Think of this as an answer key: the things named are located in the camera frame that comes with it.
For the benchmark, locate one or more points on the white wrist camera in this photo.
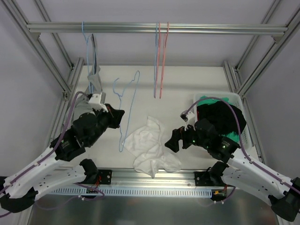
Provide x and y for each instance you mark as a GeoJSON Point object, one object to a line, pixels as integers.
{"type": "Point", "coordinates": [189, 118]}
{"type": "Point", "coordinates": [97, 101]}

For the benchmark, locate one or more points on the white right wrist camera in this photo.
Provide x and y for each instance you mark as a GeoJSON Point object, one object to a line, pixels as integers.
{"type": "Point", "coordinates": [189, 118]}

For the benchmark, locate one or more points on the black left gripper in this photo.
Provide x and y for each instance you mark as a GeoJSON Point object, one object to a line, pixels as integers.
{"type": "Point", "coordinates": [110, 116]}

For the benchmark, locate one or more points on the grey tank top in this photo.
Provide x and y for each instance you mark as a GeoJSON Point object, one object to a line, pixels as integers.
{"type": "Point", "coordinates": [94, 87]}

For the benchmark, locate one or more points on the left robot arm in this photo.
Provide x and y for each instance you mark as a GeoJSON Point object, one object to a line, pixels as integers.
{"type": "Point", "coordinates": [23, 189]}

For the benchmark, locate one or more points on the black tank top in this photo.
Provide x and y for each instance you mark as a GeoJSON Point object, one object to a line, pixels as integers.
{"type": "Point", "coordinates": [204, 124]}

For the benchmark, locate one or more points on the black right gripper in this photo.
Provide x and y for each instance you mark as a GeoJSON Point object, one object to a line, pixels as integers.
{"type": "Point", "coordinates": [184, 136]}

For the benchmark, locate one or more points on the black left arm base bracket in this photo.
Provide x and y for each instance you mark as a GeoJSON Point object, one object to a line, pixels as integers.
{"type": "Point", "coordinates": [103, 175]}

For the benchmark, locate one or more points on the aluminium frame right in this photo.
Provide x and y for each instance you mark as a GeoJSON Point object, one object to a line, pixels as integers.
{"type": "Point", "coordinates": [258, 56]}

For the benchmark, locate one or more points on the blue wire hanger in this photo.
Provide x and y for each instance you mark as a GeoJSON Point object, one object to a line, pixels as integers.
{"type": "Point", "coordinates": [126, 94]}
{"type": "Point", "coordinates": [86, 38]}
{"type": "Point", "coordinates": [155, 60]}

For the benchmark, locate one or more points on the white slotted cable duct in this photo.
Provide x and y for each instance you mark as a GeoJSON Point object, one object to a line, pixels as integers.
{"type": "Point", "coordinates": [135, 191]}

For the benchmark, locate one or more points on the pink wire hanger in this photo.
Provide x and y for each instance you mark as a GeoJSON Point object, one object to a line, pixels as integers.
{"type": "Point", "coordinates": [163, 60]}

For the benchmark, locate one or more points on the white perforated plastic basket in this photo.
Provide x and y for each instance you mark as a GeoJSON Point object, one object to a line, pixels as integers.
{"type": "Point", "coordinates": [244, 136]}

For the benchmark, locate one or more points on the aluminium frame left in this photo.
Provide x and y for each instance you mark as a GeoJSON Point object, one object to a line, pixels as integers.
{"type": "Point", "coordinates": [68, 85]}

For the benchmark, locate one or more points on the black right arm base bracket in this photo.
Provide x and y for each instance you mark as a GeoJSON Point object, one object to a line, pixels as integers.
{"type": "Point", "coordinates": [208, 175]}

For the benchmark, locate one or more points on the white tank top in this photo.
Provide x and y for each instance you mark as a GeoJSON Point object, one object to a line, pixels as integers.
{"type": "Point", "coordinates": [145, 144]}

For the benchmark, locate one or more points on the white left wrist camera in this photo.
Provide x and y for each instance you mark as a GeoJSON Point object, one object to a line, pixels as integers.
{"type": "Point", "coordinates": [97, 101]}

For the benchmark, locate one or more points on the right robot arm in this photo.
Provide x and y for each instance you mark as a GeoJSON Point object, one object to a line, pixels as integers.
{"type": "Point", "coordinates": [237, 168]}

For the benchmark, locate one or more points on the aluminium frame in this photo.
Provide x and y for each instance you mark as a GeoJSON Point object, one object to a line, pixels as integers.
{"type": "Point", "coordinates": [68, 85]}
{"type": "Point", "coordinates": [258, 56]}

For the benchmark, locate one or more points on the aluminium hanging rail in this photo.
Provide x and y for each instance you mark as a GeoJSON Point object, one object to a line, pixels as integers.
{"type": "Point", "coordinates": [147, 28]}

